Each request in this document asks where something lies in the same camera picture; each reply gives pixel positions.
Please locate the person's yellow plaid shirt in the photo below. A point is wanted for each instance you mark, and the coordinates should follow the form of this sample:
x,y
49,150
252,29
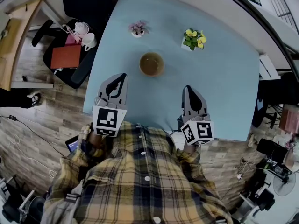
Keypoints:
x,y
140,178

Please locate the black bag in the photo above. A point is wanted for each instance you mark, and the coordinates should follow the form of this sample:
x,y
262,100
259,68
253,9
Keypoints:
x,y
271,148

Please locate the white mug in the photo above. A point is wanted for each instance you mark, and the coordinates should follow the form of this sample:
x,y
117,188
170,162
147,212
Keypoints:
x,y
90,40

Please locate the pink flower potted plant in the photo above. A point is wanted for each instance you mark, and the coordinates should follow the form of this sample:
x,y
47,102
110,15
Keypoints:
x,y
137,29

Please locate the white teapot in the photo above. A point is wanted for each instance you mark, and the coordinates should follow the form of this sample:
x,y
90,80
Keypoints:
x,y
81,28

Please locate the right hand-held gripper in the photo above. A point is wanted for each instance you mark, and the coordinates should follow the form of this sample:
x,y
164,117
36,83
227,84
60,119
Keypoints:
x,y
201,132

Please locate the red notebook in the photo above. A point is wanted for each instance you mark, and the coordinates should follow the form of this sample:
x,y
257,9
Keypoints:
x,y
65,57

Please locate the small pink box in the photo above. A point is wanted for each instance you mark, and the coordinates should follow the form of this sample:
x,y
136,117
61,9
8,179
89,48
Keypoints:
x,y
70,41

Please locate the wooden desk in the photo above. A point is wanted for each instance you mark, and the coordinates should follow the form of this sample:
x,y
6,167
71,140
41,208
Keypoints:
x,y
9,62

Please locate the person's right forearm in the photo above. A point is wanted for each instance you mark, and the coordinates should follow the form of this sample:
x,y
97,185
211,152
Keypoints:
x,y
190,148

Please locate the person's left forearm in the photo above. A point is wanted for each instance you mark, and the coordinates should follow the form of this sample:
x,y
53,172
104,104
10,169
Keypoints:
x,y
97,140

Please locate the black office chair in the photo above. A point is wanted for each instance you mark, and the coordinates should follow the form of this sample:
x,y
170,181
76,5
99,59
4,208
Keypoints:
x,y
280,87
80,76

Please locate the pink crate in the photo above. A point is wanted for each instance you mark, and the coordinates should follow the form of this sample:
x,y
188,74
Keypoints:
x,y
290,120

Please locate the black standing fan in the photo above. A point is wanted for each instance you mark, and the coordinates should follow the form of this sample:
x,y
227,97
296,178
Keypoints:
x,y
282,185

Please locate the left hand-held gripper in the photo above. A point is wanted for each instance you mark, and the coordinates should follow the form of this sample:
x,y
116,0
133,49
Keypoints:
x,y
107,119

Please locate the yellow flower potted plant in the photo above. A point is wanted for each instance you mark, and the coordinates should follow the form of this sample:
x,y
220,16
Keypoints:
x,y
192,39

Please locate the dark tablet screen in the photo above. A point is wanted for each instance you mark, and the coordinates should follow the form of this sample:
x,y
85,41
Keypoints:
x,y
73,144

